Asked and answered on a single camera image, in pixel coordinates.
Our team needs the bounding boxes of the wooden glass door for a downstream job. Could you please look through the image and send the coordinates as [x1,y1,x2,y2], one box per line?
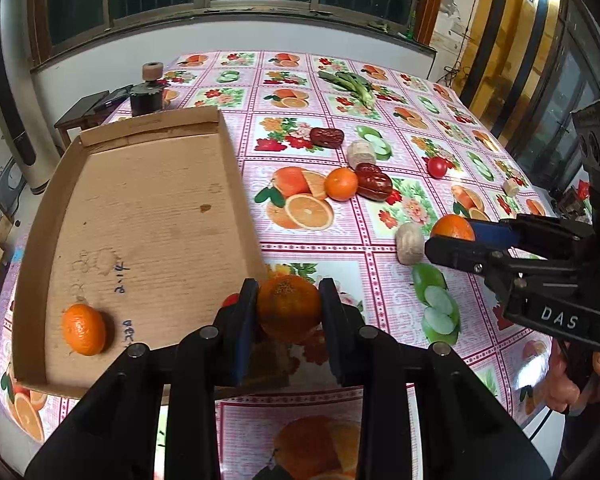
[460,0,600,191]

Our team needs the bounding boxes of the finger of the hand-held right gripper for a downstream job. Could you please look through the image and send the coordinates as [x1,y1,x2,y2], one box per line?
[424,235,552,282]
[466,214,595,249]

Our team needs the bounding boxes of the brown cardboard box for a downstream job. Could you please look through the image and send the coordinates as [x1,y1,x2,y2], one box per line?
[11,106,291,402]

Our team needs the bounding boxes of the black wall cable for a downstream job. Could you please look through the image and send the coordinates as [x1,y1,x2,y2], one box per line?
[442,5,468,88]

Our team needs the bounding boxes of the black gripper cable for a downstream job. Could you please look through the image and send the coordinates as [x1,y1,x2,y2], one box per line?
[529,404,556,442]

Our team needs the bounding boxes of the standing air conditioner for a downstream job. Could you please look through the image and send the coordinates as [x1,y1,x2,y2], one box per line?
[0,0,52,196]

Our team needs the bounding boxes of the orange mandarin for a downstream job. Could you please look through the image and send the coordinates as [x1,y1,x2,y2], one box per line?
[256,275,324,345]
[325,166,359,202]
[61,304,107,357]
[431,214,476,242]

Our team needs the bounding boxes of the green leafy vegetable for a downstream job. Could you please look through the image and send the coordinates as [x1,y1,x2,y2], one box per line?
[319,71,378,110]

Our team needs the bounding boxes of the grey floor scale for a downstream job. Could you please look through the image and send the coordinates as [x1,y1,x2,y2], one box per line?
[0,160,27,202]

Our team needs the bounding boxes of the person's right forearm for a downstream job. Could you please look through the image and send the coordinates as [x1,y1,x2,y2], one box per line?
[550,397,600,480]

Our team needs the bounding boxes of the person's right hand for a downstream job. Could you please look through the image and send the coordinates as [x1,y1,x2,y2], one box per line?
[544,342,600,417]

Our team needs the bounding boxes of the red jujube date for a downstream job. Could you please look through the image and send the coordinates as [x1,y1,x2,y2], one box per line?
[355,162,394,202]
[310,127,344,149]

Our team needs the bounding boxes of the black flat device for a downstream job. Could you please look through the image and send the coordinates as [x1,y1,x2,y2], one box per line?
[96,85,133,107]

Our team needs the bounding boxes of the floral printed tablecloth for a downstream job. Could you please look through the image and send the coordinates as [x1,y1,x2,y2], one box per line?
[0,50,596,480]

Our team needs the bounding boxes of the black electric motor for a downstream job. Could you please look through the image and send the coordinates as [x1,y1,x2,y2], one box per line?
[130,82,167,117]

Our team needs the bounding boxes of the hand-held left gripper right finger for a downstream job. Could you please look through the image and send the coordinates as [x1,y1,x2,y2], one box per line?
[319,277,552,480]

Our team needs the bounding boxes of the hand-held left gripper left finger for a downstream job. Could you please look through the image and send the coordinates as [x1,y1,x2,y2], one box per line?
[25,278,261,480]

